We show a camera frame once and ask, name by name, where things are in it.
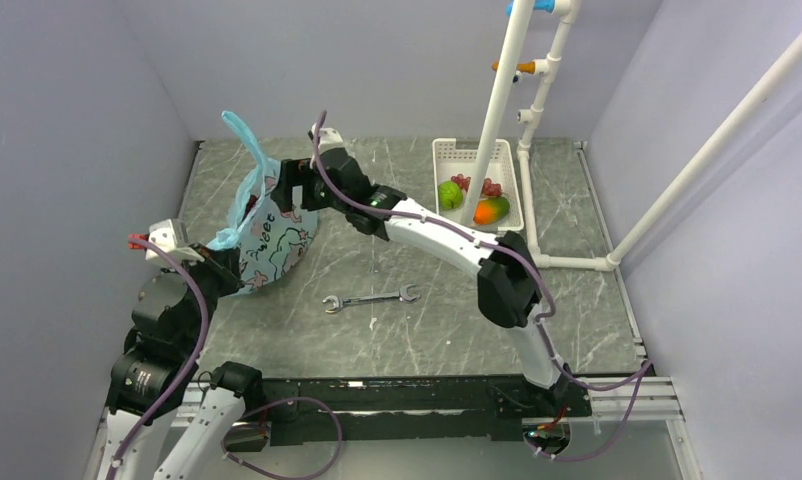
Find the green fake fruit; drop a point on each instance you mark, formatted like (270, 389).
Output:
(449, 195)

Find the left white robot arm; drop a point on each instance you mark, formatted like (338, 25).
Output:
(149, 380)

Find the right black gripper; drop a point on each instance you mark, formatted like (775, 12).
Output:
(294, 174)

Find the light blue cartoon plastic bag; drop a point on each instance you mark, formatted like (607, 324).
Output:
(270, 241)

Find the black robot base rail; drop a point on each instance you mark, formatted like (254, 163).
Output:
(499, 407)

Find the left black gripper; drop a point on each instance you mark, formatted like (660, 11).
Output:
(224, 263)

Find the silver open-end wrench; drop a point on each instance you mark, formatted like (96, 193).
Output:
(404, 294)

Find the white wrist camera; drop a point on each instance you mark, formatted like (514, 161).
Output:
(326, 138)
(170, 236)

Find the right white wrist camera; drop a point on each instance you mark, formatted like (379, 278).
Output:
(326, 138)

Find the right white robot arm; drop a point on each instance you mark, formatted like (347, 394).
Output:
(510, 291)

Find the orange green fake mango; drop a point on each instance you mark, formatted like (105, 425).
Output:
(491, 210)

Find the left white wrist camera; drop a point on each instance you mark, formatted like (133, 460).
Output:
(170, 236)

